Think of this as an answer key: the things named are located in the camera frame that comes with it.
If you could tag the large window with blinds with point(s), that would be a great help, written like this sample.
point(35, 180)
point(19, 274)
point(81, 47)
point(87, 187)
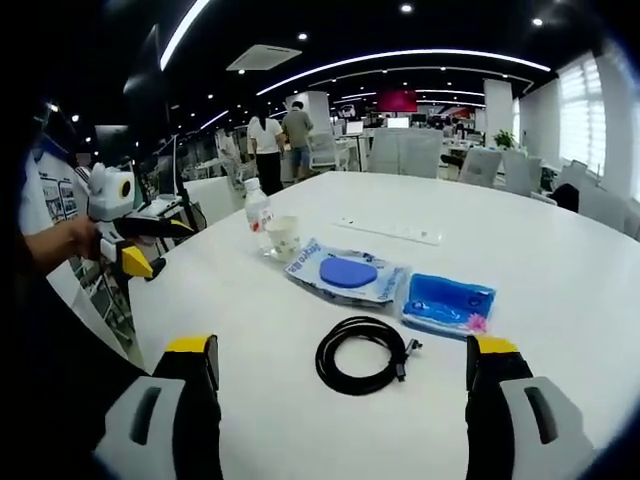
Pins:
point(582, 115)

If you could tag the white paper cup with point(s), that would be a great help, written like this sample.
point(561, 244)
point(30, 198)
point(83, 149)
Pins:
point(282, 240)

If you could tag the computer monitor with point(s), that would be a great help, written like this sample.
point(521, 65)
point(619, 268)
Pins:
point(398, 123)

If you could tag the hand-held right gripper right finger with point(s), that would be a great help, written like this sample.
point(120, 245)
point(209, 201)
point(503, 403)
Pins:
point(555, 425)

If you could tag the white table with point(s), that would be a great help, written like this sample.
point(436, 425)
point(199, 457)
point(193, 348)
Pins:
point(525, 280)

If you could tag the red wall panel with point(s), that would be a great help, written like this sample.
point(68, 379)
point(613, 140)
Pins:
point(397, 100)

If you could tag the potted green plant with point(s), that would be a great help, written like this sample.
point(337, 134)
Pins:
point(504, 139)

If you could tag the person's dark clothing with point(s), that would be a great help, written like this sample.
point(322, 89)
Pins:
point(75, 360)

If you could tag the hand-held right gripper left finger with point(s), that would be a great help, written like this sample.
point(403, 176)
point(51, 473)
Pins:
point(150, 415)

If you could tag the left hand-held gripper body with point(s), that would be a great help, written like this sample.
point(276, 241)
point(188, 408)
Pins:
point(107, 200)

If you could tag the curved ceiling light strip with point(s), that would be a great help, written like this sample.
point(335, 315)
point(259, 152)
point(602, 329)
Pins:
point(185, 27)

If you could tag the ceiling air vent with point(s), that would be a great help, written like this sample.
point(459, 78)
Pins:
point(264, 57)

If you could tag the clear plastic water bottle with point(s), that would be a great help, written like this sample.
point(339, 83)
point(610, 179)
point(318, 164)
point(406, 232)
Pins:
point(257, 215)

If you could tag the black backpack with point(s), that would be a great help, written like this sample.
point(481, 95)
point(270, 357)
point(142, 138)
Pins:
point(566, 197)

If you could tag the white power strip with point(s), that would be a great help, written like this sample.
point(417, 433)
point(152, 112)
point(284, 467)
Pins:
point(390, 231)

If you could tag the blue tissue packet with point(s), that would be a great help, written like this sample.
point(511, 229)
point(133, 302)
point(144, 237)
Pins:
point(440, 300)

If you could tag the grey desk partition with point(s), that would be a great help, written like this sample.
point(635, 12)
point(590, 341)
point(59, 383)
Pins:
point(405, 152)

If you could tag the person's left hand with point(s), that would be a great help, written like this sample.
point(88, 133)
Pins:
point(85, 240)

